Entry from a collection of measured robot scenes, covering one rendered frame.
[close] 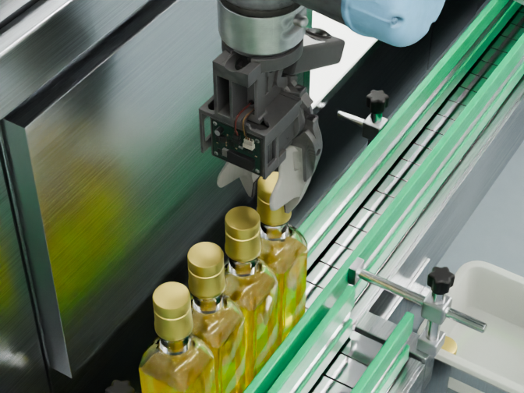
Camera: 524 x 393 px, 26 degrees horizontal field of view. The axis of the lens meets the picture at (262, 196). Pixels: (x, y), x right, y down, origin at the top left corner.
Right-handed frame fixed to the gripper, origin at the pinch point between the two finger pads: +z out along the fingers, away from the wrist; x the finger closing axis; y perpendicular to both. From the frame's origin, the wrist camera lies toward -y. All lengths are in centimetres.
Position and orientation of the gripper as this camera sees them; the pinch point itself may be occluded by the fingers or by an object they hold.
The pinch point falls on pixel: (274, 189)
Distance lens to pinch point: 113.1
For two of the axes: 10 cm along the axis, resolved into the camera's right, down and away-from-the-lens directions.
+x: 8.4, 3.7, -3.9
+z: 0.0, 7.2, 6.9
